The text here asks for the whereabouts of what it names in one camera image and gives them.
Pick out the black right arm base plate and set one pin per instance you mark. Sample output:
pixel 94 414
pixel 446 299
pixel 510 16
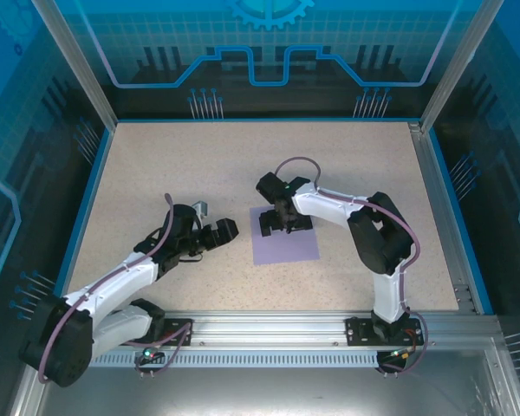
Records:
pixel 357 331

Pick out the blue printed side panel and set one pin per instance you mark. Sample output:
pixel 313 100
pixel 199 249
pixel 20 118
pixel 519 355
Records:
pixel 502 151
pixel 8 130

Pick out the grey metal shelf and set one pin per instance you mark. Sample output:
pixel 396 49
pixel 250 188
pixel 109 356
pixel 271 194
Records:
pixel 260 394

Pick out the long aluminium base rail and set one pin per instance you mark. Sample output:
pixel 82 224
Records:
pixel 268 329

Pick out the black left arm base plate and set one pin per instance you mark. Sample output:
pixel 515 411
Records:
pixel 180 323

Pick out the wide blue printed enclosure panel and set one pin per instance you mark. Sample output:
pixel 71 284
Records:
pixel 156 26

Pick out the aluminium side rail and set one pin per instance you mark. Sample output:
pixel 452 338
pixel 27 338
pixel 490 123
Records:
pixel 430 173

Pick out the purple paper sheet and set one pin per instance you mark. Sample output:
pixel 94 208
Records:
pixel 286 247

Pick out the aluminium frame post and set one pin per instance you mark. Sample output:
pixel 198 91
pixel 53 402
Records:
pixel 457 65
pixel 80 65

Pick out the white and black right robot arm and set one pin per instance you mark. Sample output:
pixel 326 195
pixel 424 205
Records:
pixel 325 208

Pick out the blue table border strip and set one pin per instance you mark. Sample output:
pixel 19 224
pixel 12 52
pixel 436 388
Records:
pixel 83 216
pixel 456 216

